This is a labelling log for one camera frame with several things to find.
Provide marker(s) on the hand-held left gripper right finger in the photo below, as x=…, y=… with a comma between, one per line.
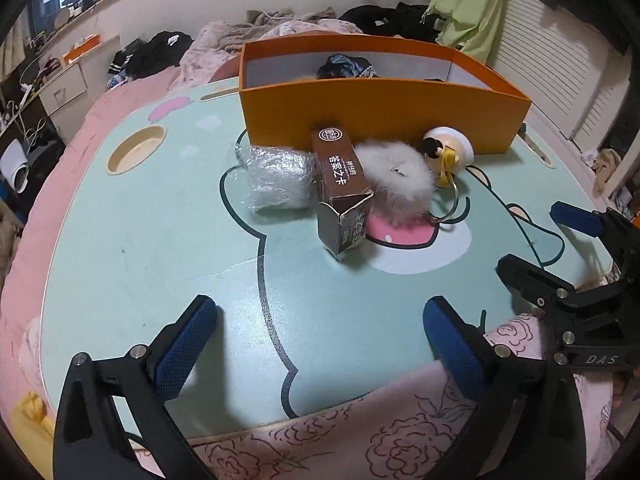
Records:
x=450, y=345

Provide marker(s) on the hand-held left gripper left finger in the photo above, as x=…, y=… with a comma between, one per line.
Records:
x=185, y=350

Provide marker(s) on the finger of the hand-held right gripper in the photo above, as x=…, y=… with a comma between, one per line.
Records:
x=575, y=217
x=525, y=275

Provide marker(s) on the orange cardboard box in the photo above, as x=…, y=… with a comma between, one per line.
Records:
x=375, y=115

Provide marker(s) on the mint cartoon desktop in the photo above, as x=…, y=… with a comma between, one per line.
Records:
x=150, y=240

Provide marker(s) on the beige crumpled cloth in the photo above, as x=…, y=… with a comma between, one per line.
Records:
x=607, y=167

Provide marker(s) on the white louvered door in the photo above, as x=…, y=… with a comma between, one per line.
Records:
x=550, y=75

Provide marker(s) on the white fluffy scrunchie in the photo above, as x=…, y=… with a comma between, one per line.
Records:
x=395, y=180

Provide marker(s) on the yellow cloth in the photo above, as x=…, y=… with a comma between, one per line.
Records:
x=30, y=420

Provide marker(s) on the bubble wrap bundle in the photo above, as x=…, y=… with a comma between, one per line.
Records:
x=275, y=175

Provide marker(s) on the brown card box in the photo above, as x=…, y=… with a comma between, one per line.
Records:
x=340, y=170

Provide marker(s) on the green curtain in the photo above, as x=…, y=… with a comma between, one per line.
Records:
x=470, y=0

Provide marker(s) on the white rounded appliance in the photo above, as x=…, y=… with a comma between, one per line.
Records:
x=15, y=165

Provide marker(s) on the dark blue satin lace cloth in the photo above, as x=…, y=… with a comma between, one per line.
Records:
x=345, y=66

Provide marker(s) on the white bedside cabinet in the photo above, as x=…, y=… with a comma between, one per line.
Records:
x=65, y=87

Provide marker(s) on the black striped clothes pile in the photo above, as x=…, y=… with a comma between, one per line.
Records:
x=150, y=55

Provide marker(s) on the small orange storage box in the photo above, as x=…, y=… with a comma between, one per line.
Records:
x=82, y=50

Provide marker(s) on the beige knitted blanket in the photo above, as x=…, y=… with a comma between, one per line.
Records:
x=280, y=27

